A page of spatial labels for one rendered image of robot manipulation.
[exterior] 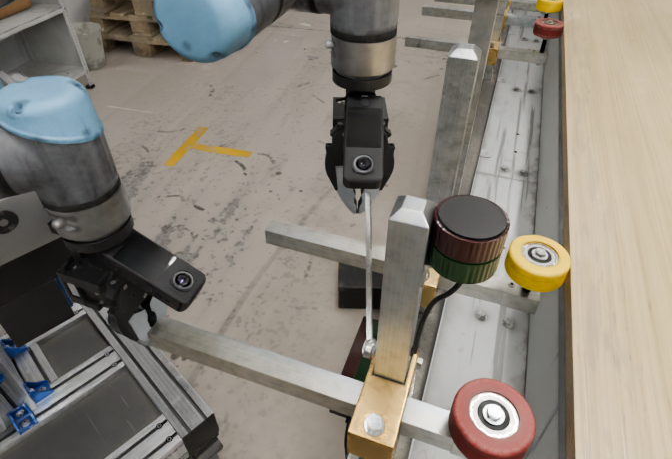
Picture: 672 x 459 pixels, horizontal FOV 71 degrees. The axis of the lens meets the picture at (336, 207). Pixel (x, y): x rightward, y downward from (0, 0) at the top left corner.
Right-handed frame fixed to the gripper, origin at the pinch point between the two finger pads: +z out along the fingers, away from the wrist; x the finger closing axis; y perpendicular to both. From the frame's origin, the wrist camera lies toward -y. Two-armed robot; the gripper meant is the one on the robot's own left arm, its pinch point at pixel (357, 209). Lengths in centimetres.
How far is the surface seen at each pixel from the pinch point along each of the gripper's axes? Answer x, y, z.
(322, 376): 4.6, -21.7, 7.2
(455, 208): -6.8, -21.5, -18.0
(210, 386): 42, 26, 93
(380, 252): -4.0, 1.3, 9.9
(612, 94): -57, 43, 3
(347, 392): 1.7, -23.7, 7.2
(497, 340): -26.7, 0.0, 31.2
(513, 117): -54, 84, 31
